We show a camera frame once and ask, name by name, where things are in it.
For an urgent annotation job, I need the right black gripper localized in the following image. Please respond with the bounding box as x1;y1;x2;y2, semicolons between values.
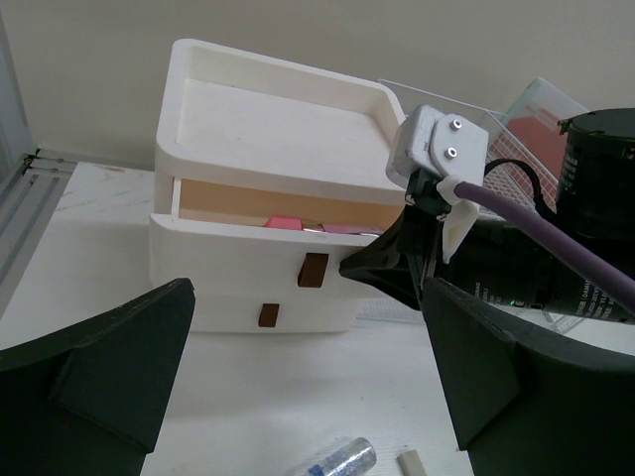
338;168;634;324

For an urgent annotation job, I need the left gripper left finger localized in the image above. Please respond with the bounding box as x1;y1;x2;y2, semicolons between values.
1;278;195;475

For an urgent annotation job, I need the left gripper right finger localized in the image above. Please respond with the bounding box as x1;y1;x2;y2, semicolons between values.
421;279;634;475

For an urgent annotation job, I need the pink-capped marker jar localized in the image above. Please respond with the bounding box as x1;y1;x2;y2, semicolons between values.
264;215;384;237

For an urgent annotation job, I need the white drawer organizer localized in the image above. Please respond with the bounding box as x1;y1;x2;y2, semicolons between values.
150;39;405;333

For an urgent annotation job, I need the booklet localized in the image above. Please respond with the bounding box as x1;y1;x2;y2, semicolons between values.
480;77;587;209

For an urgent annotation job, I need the grey eraser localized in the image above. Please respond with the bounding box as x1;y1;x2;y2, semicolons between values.
396;449;427;476

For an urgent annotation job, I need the clear glue bottle blue cap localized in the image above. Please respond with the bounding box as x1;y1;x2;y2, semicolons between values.
280;435;377;476

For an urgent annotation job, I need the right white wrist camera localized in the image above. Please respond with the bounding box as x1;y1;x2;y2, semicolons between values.
386;105;489;188

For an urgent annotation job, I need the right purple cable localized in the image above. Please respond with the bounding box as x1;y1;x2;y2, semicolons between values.
458;178;635;316

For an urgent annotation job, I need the white wire mesh organizer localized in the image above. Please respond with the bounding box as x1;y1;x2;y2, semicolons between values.
359;76;635;338

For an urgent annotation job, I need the aluminium rail frame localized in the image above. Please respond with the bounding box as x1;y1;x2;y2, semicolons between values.
0;9;75;239

